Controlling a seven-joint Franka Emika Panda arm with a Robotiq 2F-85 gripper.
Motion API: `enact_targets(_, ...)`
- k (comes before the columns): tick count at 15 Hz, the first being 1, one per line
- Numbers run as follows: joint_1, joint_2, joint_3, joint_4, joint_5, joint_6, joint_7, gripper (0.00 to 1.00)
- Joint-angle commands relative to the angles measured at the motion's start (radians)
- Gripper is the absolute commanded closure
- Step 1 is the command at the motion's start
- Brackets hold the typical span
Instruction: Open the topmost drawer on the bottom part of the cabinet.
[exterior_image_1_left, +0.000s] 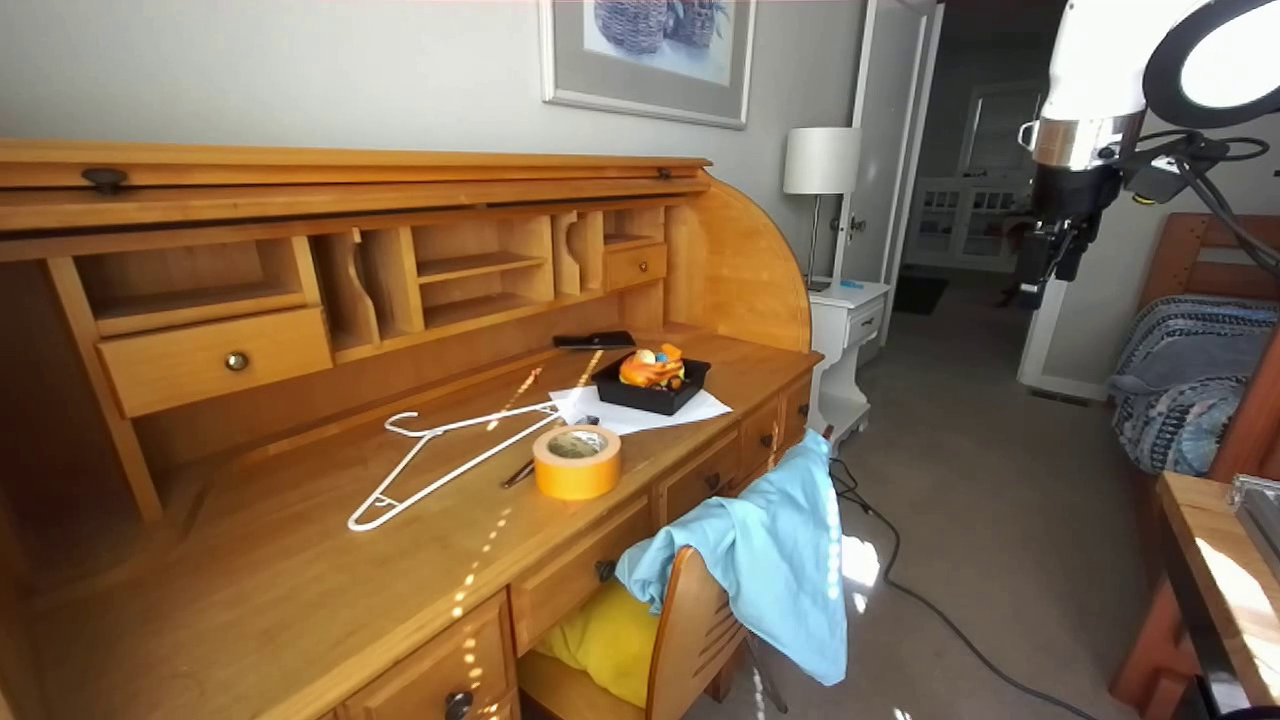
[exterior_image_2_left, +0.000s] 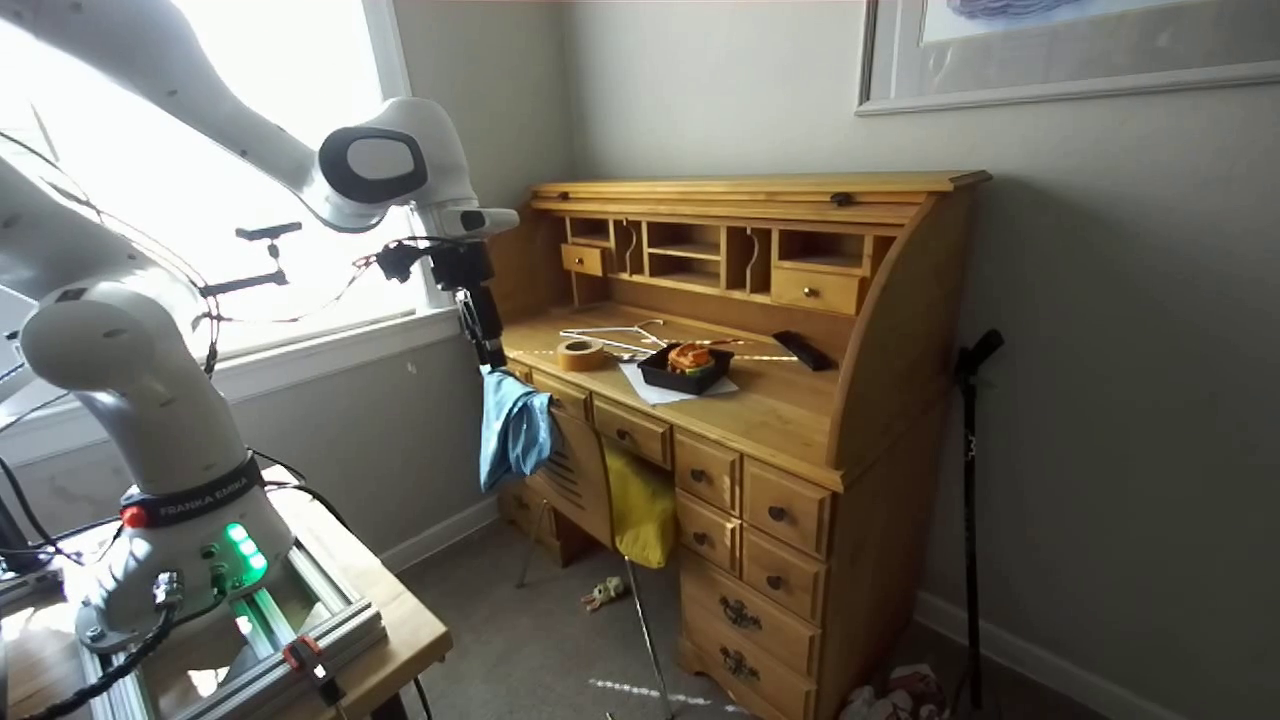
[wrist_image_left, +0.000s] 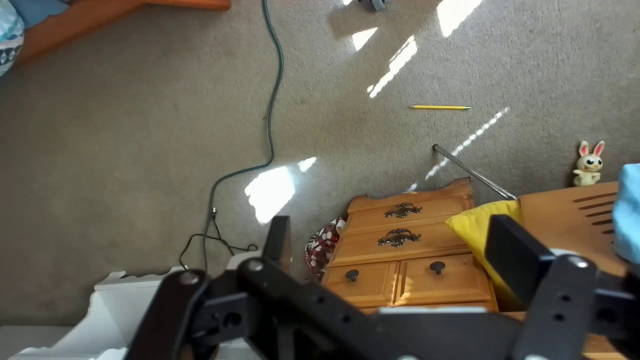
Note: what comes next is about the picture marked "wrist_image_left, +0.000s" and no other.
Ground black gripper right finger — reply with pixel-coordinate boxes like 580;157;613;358
484;214;597;360

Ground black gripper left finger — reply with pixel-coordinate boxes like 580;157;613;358
126;214;294;360

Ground yellow cloth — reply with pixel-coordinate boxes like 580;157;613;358
444;199;528;311

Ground crumpled red white wrappers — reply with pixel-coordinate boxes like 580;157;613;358
304;218;348;282

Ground wooden chair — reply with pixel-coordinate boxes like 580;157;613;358
518;181;632;279

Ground wooden roll-top desk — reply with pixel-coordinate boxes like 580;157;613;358
320;178;627;360

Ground thin metal rod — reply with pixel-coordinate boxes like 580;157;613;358
430;142;520;203

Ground bunny toy figure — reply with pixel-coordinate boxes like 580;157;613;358
569;138;607;189

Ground light blue cloth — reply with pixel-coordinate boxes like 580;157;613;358
609;163;640;268

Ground yellow pencil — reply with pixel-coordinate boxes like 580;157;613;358
407;103;471;115

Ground blue grey bedding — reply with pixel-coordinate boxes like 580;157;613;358
8;0;72;31

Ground white blue plastic bag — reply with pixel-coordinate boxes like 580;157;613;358
0;4;28;80

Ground wooden drawer with ornate handle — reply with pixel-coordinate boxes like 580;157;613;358
335;218;471;267
346;181;476;228

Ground dark floor cable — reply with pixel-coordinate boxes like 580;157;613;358
175;0;286;272

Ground wooden two-knob pedestal drawer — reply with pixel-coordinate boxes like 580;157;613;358
321;252;497;314

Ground reddish wooden bed frame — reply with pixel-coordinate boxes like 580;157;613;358
12;0;233;67

